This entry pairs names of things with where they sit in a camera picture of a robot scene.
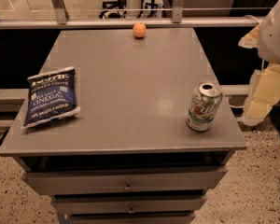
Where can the green 7up can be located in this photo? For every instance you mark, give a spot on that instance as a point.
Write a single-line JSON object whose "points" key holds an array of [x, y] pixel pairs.
{"points": [[206, 99]]}

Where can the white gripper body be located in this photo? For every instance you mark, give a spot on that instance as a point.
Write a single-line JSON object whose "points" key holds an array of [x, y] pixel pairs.
{"points": [[274, 37]]}

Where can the bottom grey drawer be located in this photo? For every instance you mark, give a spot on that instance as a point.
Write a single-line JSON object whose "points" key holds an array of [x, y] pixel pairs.
{"points": [[145, 218]]}

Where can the black office chair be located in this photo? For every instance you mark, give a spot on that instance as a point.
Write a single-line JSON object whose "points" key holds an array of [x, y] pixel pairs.
{"points": [[113, 9]]}

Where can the orange fruit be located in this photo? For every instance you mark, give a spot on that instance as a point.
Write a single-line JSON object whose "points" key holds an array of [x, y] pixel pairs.
{"points": [[139, 30]]}

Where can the blue potato chip bag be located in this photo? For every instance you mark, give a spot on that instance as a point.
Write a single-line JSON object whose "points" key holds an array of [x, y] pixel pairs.
{"points": [[51, 96]]}

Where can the grey drawer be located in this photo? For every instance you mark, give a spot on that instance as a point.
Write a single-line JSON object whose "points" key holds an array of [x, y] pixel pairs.
{"points": [[129, 204], [145, 218], [123, 181]]}

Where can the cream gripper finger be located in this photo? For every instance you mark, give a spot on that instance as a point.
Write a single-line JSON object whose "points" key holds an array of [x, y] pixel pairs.
{"points": [[263, 94], [251, 39]]}

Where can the grey drawer cabinet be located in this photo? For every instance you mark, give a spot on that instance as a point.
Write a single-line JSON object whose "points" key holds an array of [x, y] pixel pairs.
{"points": [[133, 96]]}

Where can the metal railing frame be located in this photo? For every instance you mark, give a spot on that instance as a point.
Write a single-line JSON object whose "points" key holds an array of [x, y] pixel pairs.
{"points": [[74, 14]]}

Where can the top grey drawer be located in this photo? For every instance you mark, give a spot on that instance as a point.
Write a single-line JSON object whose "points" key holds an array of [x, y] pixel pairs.
{"points": [[123, 181]]}

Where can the middle grey drawer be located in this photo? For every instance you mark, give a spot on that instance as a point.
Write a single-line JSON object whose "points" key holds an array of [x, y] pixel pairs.
{"points": [[129, 204]]}

